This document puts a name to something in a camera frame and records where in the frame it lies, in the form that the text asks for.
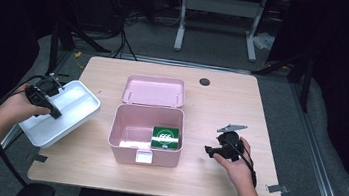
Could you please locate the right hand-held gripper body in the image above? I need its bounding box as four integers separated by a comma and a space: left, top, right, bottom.
212, 121, 249, 164

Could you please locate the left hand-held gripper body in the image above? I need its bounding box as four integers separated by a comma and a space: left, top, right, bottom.
23, 69, 66, 110

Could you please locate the white divided tray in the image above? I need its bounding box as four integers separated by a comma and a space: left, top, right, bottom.
16, 73, 105, 156

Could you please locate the green cardboard box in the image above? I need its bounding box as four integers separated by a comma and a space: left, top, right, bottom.
149, 125, 182, 152

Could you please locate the pink storage box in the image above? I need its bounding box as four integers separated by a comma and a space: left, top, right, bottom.
104, 71, 192, 171

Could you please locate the person's right hand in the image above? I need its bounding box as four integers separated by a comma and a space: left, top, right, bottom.
209, 133, 261, 192

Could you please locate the person's left hand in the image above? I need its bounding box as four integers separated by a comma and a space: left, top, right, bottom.
0, 81, 54, 129

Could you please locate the grey tape strip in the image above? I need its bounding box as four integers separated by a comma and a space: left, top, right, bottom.
265, 182, 292, 196
24, 151, 50, 165

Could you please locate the black metal stand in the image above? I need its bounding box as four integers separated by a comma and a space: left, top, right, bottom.
251, 47, 317, 113
45, 20, 116, 84

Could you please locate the yellow tag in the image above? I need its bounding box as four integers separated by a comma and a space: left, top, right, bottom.
71, 50, 87, 70

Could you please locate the clear plastic bag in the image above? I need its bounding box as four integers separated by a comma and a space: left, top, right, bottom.
251, 30, 278, 52

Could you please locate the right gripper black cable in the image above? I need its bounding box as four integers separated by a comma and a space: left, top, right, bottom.
217, 139, 307, 196

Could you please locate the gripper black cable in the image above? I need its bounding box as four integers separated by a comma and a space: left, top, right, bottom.
0, 69, 49, 190
217, 139, 307, 196

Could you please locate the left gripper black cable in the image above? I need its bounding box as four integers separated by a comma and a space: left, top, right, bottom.
0, 69, 49, 190

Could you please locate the bundle of black cables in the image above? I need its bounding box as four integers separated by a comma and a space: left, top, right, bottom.
99, 0, 146, 62

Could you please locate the white metal desk frame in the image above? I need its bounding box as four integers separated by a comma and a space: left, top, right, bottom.
172, 0, 268, 63

